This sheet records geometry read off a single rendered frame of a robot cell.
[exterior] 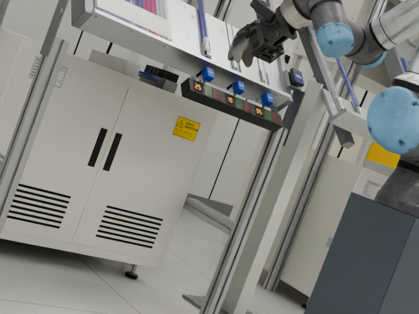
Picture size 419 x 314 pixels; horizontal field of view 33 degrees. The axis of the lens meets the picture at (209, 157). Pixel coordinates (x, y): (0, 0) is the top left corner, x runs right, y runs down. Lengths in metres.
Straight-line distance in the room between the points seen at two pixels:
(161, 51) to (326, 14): 0.46
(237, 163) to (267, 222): 2.26
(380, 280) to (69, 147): 1.02
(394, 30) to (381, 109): 0.30
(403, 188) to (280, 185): 0.87
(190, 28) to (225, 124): 2.52
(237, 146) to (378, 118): 3.16
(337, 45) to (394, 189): 0.33
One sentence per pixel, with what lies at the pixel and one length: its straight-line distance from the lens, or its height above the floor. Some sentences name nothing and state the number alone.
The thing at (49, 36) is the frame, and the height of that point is 0.64.
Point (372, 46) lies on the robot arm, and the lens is 1.64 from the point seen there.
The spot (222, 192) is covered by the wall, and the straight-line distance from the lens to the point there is 4.53.
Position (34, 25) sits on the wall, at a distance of 3.73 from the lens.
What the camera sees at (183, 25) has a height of 0.79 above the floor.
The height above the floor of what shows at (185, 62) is 0.70.
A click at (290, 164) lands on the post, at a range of 2.27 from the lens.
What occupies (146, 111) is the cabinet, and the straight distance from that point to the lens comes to 2.15.
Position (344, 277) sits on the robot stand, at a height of 0.38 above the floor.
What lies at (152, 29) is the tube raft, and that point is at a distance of 1.78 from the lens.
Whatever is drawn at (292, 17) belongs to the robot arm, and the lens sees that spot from 1.64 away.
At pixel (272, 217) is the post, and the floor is 0.36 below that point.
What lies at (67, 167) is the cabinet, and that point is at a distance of 2.08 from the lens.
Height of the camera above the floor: 0.59
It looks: 3 degrees down
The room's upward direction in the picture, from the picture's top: 21 degrees clockwise
